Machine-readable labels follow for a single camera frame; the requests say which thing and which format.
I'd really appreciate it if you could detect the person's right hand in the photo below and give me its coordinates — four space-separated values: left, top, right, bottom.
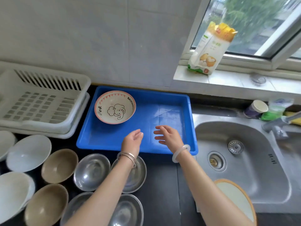
153 125 184 154

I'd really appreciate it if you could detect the person's left hand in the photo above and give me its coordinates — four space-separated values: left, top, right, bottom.
121 129 144 158

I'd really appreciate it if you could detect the stainless steel bowl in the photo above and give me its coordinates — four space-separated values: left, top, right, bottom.
60 191 94 226
110 154 147 194
73 153 111 192
108 193 144 226

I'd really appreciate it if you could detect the blue plastic tray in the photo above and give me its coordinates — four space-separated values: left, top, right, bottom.
76 86 199 156

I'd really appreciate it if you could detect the pink rimmed elephant print bowl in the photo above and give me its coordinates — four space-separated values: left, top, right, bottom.
94 90 137 125

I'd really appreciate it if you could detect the tan bowl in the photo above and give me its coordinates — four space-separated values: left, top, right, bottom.
24 183 69 226
41 148 79 184

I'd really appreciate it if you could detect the cream bowl with orange rim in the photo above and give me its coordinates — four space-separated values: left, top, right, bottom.
213 178 257 226

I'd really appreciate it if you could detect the white bowl with dark mark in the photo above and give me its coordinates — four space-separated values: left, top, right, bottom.
0 171 36 225

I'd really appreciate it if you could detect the white plastic dish rack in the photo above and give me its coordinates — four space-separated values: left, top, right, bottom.
0 61 92 134

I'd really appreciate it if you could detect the person's right forearm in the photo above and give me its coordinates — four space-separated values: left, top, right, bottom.
175 153 257 226

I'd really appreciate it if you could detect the person's left forearm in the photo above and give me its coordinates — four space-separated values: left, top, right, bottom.
63 162 137 226

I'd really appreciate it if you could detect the black countertop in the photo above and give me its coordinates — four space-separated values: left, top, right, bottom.
0 84 301 226

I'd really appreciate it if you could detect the silver wrist bangle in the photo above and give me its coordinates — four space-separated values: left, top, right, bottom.
117 152 138 168

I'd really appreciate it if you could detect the white jade bangle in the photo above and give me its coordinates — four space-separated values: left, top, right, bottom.
172 144 191 164

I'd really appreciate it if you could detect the metal sink strainer plug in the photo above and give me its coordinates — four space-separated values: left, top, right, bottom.
227 139 245 154

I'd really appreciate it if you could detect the white tiled window sill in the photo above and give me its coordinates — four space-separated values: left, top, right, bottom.
173 66 301 104

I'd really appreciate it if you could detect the purple paper cup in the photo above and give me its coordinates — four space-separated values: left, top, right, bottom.
243 99 269 119

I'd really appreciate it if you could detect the stainless steel double sink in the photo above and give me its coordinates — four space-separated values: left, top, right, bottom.
193 113 301 213

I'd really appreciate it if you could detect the white and yellow flour bag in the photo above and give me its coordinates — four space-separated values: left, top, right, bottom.
187 21 238 76

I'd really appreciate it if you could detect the green detergent pouch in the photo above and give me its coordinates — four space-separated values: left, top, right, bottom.
260 99 294 121

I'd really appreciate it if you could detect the chrome faucet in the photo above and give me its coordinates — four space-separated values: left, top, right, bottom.
262 111 301 139

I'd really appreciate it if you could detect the yellow sponge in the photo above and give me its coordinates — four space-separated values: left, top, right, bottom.
283 111 301 126

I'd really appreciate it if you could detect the steel wire scrubber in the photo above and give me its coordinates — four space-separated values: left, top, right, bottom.
249 73 267 84

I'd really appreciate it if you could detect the white window frame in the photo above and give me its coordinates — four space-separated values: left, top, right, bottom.
181 0 301 73

